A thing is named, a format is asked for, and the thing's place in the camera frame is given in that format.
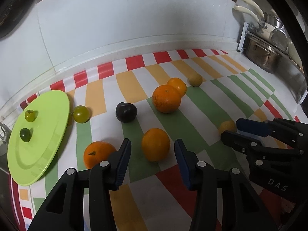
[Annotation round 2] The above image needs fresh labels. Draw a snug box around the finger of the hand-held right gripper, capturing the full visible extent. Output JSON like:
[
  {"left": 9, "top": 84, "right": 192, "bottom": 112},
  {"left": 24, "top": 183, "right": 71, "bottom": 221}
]
[
  {"left": 236, "top": 117, "right": 308, "bottom": 150},
  {"left": 221, "top": 130, "right": 304, "bottom": 166}
]

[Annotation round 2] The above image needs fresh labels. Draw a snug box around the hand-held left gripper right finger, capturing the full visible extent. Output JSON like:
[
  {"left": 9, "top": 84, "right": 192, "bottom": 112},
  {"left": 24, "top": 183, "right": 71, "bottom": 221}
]
[{"left": 174, "top": 139, "right": 281, "bottom": 231}]

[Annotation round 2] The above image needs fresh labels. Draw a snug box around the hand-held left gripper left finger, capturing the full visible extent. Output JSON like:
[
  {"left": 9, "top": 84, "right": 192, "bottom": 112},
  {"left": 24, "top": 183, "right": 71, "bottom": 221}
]
[{"left": 28, "top": 138, "right": 132, "bottom": 231}]

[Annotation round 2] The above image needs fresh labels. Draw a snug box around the small yellow fruit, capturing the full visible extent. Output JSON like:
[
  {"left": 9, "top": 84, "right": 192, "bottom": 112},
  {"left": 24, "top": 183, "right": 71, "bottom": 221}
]
[
  {"left": 218, "top": 121, "right": 237, "bottom": 135},
  {"left": 188, "top": 73, "right": 203, "bottom": 87}
]

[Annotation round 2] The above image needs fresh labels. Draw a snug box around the orange with stem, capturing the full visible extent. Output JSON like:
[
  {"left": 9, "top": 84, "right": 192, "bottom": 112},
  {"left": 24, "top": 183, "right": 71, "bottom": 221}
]
[{"left": 83, "top": 141, "right": 117, "bottom": 169}]

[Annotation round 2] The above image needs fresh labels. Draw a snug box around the large green tomato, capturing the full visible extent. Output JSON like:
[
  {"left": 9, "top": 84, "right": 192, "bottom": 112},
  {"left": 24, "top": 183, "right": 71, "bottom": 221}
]
[{"left": 72, "top": 105, "right": 90, "bottom": 124}]

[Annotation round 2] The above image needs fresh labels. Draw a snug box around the large orange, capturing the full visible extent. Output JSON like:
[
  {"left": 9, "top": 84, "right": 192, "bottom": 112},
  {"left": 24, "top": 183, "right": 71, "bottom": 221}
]
[{"left": 152, "top": 85, "right": 182, "bottom": 114}]

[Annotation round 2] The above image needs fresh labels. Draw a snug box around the green plastic plate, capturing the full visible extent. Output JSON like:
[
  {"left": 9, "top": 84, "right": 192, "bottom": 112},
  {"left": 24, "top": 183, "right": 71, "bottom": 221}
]
[{"left": 7, "top": 90, "right": 70, "bottom": 186}]

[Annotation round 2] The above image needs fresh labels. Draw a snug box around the striped tablecloth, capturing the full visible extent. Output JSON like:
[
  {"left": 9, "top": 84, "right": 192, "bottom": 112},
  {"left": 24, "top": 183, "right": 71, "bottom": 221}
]
[{"left": 10, "top": 49, "right": 301, "bottom": 231}]

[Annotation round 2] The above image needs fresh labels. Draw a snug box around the dark purple plum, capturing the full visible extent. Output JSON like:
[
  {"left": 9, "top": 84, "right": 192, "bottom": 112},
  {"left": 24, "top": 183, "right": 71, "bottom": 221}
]
[{"left": 115, "top": 102, "right": 138, "bottom": 123}]

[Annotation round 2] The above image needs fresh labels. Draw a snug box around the stainless steel pot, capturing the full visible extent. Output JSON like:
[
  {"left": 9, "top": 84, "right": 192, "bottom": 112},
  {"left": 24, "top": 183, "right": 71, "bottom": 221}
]
[{"left": 244, "top": 32, "right": 283, "bottom": 74}]

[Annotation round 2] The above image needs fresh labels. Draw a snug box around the small dark green tomato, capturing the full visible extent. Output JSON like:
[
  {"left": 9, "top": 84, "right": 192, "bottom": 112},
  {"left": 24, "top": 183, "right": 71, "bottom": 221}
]
[{"left": 19, "top": 128, "right": 31, "bottom": 142}]

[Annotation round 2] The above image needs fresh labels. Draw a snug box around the small light green tomato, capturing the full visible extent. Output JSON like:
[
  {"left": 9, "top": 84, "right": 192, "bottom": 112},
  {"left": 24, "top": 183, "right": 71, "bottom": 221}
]
[{"left": 25, "top": 110, "right": 37, "bottom": 122}]

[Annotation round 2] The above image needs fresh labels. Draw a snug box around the cream handled knife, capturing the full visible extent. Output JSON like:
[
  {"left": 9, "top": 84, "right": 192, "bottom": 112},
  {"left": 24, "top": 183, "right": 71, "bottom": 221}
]
[
  {"left": 232, "top": 5, "right": 261, "bottom": 25},
  {"left": 241, "top": 0, "right": 265, "bottom": 17}
]

